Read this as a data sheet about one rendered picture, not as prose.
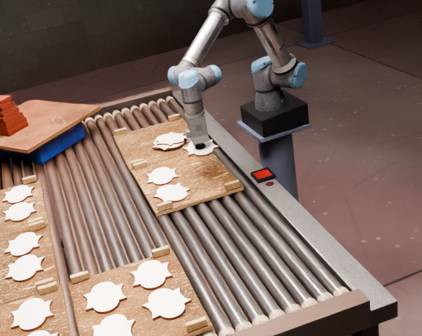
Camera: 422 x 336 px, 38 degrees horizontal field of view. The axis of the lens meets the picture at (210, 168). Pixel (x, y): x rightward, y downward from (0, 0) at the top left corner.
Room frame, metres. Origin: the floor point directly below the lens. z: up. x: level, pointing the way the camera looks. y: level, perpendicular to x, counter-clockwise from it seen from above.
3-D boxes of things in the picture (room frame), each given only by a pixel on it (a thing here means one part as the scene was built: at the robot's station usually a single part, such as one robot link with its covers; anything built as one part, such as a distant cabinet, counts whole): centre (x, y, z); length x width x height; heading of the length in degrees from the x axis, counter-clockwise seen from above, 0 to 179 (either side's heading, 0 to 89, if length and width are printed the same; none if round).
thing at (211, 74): (2.29, -0.03, 1.31); 0.11 x 0.11 x 0.08; 46
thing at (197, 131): (2.21, 0.04, 1.15); 0.10 x 0.09 x 0.16; 98
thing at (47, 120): (2.87, 0.84, 1.03); 0.50 x 0.50 x 0.02; 54
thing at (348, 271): (2.31, -0.15, 0.89); 2.08 x 0.09 x 0.06; 14
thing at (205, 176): (2.21, 0.11, 0.93); 0.41 x 0.35 x 0.02; 15
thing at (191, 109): (2.21, 0.03, 1.23); 0.08 x 0.08 x 0.05
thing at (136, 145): (2.61, 0.22, 0.93); 0.41 x 0.35 x 0.02; 14
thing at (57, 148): (2.82, 0.79, 0.97); 0.31 x 0.31 x 0.10; 54
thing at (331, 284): (2.30, -0.08, 0.90); 1.95 x 0.05 x 0.05; 14
